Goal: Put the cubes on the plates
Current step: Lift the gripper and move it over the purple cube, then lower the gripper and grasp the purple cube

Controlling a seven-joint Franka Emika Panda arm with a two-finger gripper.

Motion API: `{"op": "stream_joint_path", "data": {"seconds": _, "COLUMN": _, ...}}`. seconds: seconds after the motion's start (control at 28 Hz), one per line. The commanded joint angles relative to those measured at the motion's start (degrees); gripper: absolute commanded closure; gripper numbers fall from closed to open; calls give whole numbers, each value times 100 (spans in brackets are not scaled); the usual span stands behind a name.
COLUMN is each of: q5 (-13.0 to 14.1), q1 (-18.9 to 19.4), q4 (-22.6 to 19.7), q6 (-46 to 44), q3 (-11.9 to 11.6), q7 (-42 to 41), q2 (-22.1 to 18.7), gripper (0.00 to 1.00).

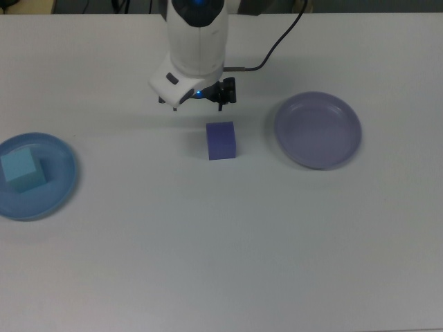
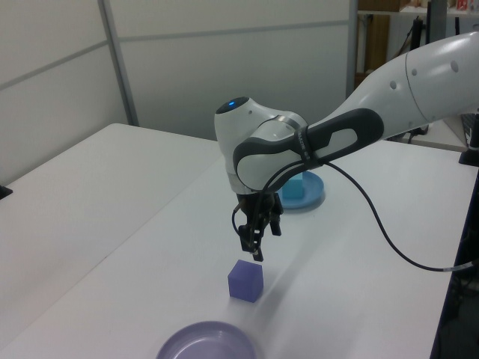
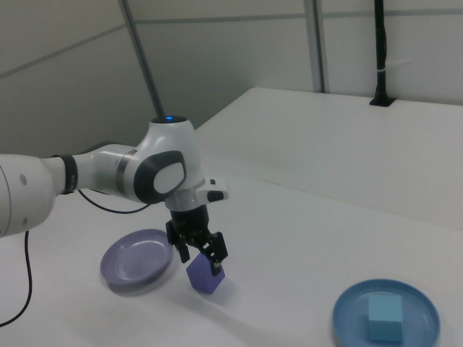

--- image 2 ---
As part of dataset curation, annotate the grey partition end post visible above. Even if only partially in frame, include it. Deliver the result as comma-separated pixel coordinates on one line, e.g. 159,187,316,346
346,0,359,99

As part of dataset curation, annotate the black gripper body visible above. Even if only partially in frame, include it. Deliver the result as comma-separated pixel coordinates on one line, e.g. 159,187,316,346
235,189,284,227

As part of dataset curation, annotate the purple foam cube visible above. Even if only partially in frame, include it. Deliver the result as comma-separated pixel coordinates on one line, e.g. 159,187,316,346
227,259,264,302

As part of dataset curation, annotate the brown cardboard box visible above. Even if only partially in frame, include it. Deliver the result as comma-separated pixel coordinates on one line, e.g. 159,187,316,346
358,13,391,75

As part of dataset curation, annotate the cyan foam cube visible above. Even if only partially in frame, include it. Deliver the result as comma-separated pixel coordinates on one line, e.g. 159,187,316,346
281,172,305,200

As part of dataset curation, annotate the light blue plate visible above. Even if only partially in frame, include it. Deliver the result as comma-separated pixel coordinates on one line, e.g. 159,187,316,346
278,171,326,212

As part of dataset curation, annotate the purple plate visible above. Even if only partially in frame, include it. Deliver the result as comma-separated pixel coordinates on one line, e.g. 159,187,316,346
155,320,258,359

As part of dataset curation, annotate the black monitor stand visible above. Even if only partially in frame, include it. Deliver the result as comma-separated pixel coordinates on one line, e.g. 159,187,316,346
458,111,479,166

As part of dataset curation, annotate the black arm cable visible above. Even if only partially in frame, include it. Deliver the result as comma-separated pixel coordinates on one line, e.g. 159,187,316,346
231,159,479,273

